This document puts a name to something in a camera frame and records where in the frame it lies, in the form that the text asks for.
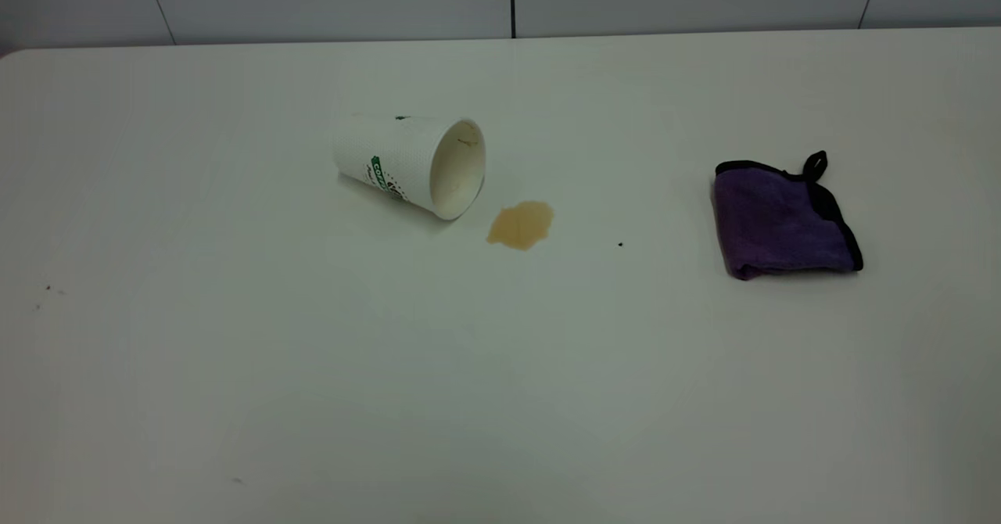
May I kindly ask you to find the white paper coffee cup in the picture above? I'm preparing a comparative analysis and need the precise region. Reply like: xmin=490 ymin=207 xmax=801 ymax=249
xmin=332 ymin=114 xmax=487 ymax=221

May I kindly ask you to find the purple cloth with black trim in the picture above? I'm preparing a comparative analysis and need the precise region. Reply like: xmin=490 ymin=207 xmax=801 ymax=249
xmin=712 ymin=150 xmax=864 ymax=281

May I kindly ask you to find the brown coffee spill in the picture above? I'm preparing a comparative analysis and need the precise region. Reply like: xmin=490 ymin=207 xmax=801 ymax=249
xmin=486 ymin=200 xmax=554 ymax=251

